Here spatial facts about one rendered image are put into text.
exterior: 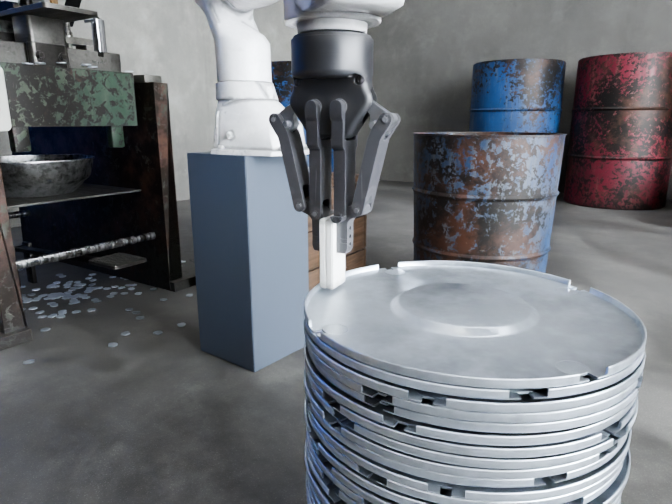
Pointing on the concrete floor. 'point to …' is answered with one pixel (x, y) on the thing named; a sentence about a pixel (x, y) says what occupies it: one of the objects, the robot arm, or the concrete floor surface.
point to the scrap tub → (486, 196)
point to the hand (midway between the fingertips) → (332, 251)
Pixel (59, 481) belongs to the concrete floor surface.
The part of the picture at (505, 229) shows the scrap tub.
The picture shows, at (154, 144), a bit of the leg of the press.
